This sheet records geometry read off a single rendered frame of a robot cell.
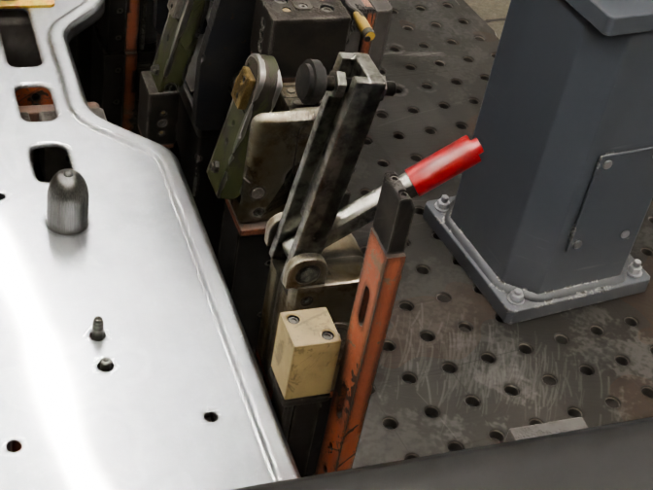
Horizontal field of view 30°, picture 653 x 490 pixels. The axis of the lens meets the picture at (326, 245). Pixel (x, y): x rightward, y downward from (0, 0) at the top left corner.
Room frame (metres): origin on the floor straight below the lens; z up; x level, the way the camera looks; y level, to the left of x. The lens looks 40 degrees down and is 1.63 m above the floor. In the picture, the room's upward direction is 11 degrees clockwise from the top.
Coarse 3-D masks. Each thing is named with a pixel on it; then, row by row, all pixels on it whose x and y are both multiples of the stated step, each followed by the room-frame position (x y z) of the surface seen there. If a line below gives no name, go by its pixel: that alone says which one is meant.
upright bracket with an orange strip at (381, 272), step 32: (384, 192) 0.58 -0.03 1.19; (384, 224) 0.58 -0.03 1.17; (384, 256) 0.57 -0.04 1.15; (384, 288) 0.57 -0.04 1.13; (352, 320) 0.59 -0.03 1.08; (384, 320) 0.57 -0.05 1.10; (352, 352) 0.58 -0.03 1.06; (352, 384) 0.57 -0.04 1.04; (352, 416) 0.56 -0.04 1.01; (352, 448) 0.57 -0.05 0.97
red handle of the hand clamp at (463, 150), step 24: (456, 144) 0.71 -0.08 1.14; (480, 144) 0.71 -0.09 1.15; (408, 168) 0.70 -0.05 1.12; (432, 168) 0.70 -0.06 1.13; (456, 168) 0.70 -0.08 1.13; (408, 192) 0.69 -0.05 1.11; (336, 216) 0.68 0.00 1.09; (360, 216) 0.67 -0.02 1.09; (288, 240) 0.66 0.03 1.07; (336, 240) 0.67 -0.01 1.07
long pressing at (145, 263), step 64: (64, 0) 1.04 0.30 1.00; (0, 64) 0.91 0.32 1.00; (64, 64) 0.92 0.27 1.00; (0, 128) 0.82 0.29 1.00; (64, 128) 0.83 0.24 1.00; (0, 192) 0.73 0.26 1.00; (128, 192) 0.77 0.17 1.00; (0, 256) 0.66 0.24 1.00; (64, 256) 0.68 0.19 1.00; (128, 256) 0.69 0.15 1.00; (192, 256) 0.70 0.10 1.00; (0, 320) 0.60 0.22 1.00; (64, 320) 0.61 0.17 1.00; (128, 320) 0.62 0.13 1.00; (192, 320) 0.64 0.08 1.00; (0, 384) 0.54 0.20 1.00; (64, 384) 0.55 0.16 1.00; (128, 384) 0.56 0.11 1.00; (192, 384) 0.57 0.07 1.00; (256, 384) 0.58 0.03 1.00; (0, 448) 0.49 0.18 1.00; (64, 448) 0.50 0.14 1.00; (128, 448) 0.51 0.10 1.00; (192, 448) 0.52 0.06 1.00; (256, 448) 0.53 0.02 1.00
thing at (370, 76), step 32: (320, 64) 0.66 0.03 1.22; (352, 64) 0.68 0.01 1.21; (320, 96) 0.65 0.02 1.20; (352, 96) 0.65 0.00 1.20; (320, 128) 0.68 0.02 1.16; (352, 128) 0.65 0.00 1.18; (320, 160) 0.68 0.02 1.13; (352, 160) 0.66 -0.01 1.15; (320, 192) 0.65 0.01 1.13; (288, 224) 0.67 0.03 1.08; (320, 224) 0.65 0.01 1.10; (288, 256) 0.65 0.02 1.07
